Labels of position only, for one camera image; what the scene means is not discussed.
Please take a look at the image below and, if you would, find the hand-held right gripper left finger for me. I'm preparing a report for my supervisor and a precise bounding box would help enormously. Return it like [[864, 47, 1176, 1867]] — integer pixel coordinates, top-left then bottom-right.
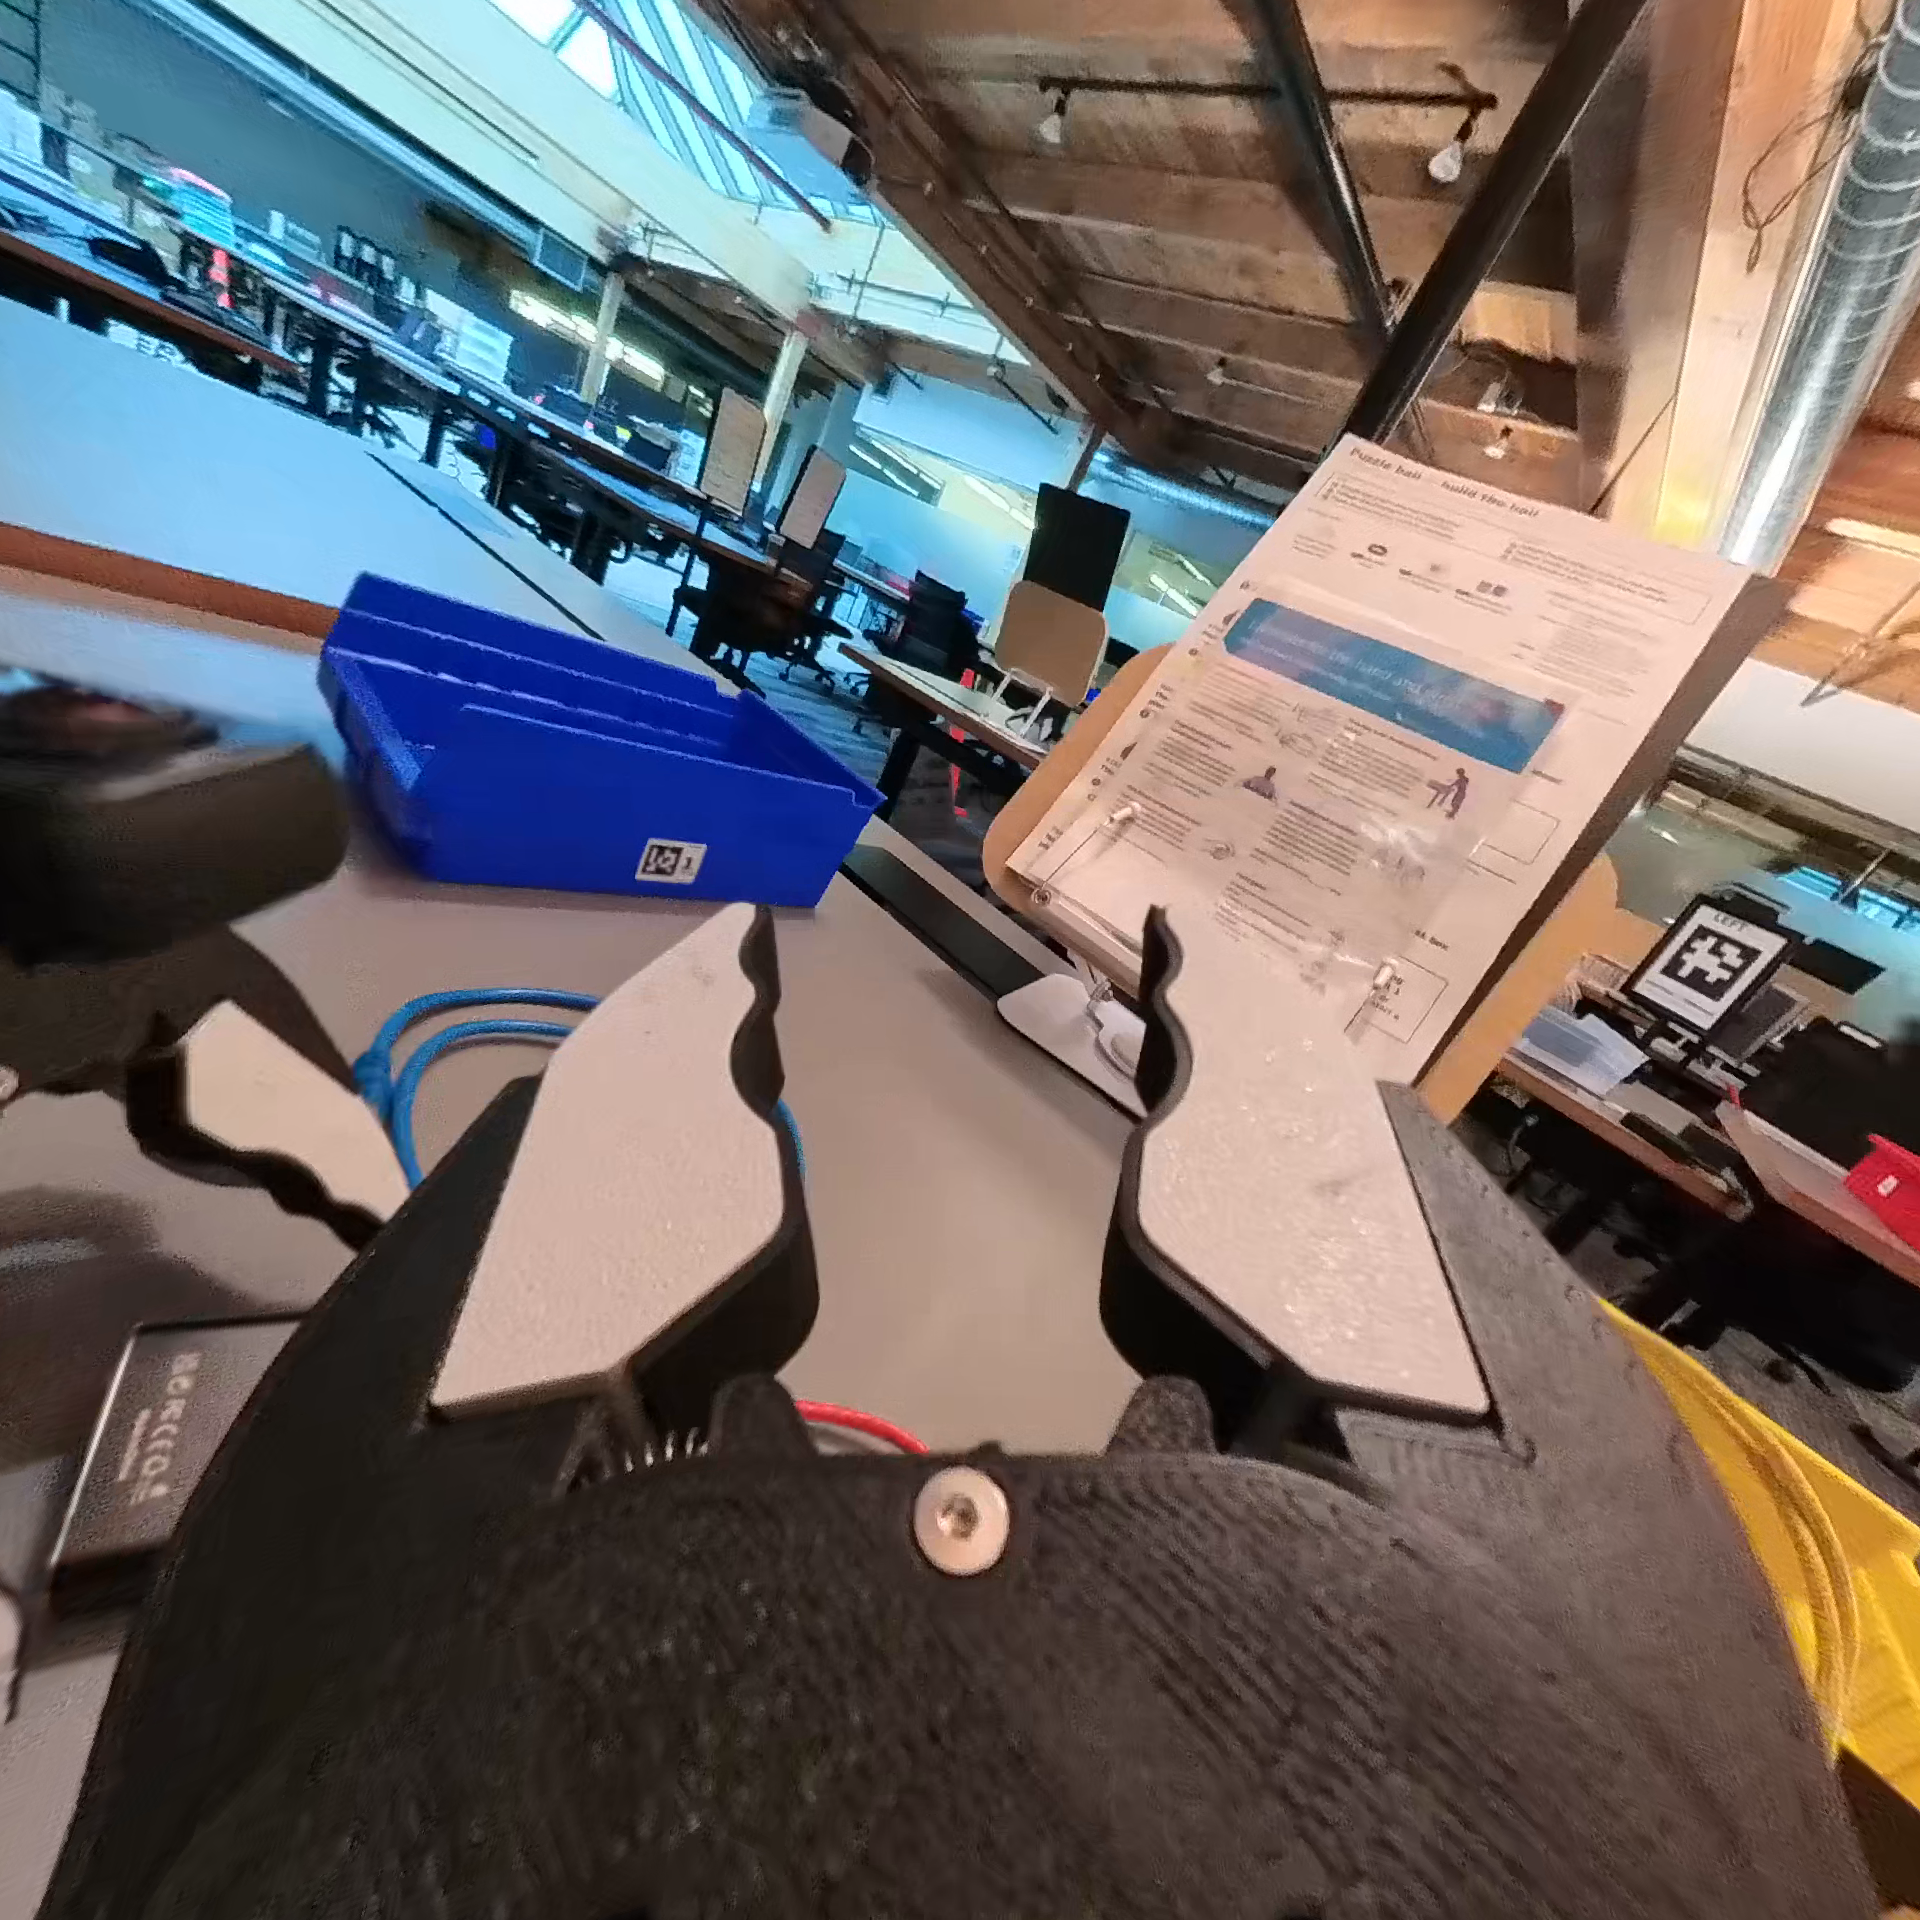
[[428, 900, 819, 1420]]

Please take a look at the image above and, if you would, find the blue plastic bin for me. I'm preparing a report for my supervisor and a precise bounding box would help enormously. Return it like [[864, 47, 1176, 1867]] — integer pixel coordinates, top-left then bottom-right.
[[317, 573, 887, 912]]

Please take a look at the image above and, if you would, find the black panel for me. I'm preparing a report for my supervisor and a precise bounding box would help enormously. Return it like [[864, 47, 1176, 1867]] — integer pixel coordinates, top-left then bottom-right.
[[1026, 481, 1132, 617]]

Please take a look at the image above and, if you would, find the blue ethernet cable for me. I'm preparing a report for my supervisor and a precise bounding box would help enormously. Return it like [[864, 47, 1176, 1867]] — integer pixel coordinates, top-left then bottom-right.
[[352, 988, 808, 1191]]

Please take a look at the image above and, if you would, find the wooden post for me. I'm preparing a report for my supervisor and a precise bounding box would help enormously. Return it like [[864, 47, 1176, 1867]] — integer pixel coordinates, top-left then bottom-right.
[[1576, 0, 1864, 527]]

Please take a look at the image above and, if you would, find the black network adapter box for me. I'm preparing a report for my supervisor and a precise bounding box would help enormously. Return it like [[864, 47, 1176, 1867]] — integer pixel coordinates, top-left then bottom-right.
[[53, 1311, 309, 1580]]

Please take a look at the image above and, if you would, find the bare wooden board stand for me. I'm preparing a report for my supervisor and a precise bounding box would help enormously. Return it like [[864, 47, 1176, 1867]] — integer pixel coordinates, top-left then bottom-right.
[[989, 583, 1113, 736]]

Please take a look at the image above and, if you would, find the red ethernet cable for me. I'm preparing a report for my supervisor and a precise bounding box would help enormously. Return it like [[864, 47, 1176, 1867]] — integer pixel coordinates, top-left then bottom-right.
[[795, 1398, 932, 1455]]

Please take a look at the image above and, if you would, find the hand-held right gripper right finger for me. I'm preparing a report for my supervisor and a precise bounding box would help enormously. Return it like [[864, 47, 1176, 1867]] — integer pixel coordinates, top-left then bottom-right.
[[1103, 902, 1495, 1427]]

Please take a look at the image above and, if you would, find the yellow plastic bin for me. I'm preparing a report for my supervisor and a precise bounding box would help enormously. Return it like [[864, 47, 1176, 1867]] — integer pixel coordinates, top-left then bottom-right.
[[1599, 1296, 1920, 1808]]

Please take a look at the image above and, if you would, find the black metal pole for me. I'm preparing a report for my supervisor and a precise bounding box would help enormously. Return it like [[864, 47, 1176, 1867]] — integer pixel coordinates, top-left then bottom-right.
[[1351, 0, 1653, 440]]

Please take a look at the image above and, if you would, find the instruction sheet on wooden stand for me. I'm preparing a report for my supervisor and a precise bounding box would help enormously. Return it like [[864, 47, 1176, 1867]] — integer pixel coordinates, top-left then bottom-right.
[[984, 433, 1795, 1119]]

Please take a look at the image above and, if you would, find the black office chair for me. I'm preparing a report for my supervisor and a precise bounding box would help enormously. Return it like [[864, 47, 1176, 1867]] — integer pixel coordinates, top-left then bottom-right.
[[675, 533, 849, 681]]

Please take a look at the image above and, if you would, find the grey desk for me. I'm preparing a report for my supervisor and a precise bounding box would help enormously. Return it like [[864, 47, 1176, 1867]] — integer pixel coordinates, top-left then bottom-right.
[[0, 568, 1164, 1920]]

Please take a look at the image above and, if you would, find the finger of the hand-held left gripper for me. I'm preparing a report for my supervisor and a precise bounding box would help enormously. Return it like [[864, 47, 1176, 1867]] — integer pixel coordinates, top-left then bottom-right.
[[129, 997, 417, 1251]]

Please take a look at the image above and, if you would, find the silver ventilation duct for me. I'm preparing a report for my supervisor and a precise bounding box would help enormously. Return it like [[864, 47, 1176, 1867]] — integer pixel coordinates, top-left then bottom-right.
[[1717, 0, 1920, 572]]

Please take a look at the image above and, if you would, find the printed marker sign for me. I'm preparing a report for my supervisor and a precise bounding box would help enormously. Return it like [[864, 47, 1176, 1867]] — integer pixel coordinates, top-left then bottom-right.
[[1627, 895, 1802, 1037]]

